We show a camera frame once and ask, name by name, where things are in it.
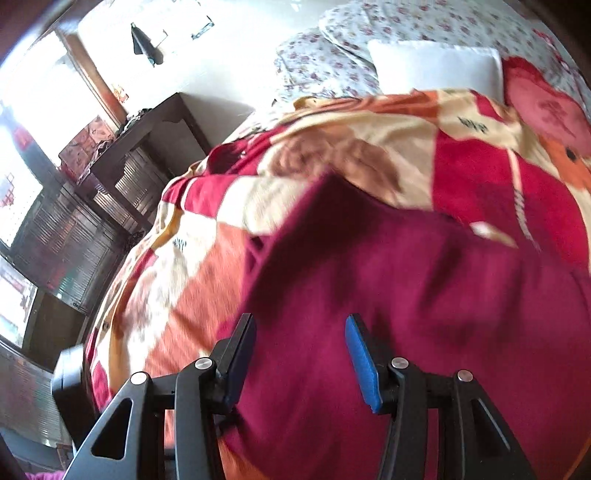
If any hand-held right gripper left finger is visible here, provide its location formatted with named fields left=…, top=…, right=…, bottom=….
left=62, top=314, right=257, bottom=480

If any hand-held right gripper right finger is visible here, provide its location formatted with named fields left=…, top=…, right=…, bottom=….
left=345, top=314, right=536, bottom=480

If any maroon fleece garment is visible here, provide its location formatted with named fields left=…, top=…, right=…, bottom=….
left=222, top=171, right=591, bottom=480

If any dark slatted wooden cabinet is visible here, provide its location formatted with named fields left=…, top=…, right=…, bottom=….
left=14, top=180, right=134, bottom=370

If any red patterned box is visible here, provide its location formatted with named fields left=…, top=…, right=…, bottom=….
left=59, top=115, right=116, bottom=183

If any red orange printed blanket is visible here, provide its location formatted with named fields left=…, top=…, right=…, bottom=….
left=85, top=88, right=591, bottom=480

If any dark wooden desk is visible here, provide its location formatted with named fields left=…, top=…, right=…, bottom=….
left=90, top=92, right=211, bottom=232

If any bright window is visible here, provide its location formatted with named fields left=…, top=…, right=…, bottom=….
left=0, top=28, right=130, bottom=250

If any floral quilt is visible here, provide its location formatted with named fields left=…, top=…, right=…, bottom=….
left=272, top=0, right=587, bottom=104

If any white pillow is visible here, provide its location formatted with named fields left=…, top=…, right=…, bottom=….
left=367, top=39, right=504, bottom=100

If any red heart-shaped pillow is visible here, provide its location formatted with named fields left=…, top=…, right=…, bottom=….
left=501, top=55, right=591, bottom=153

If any dark hanging cloth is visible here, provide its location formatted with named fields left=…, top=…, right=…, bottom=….
left=130, top=22, right=163, bottom=66

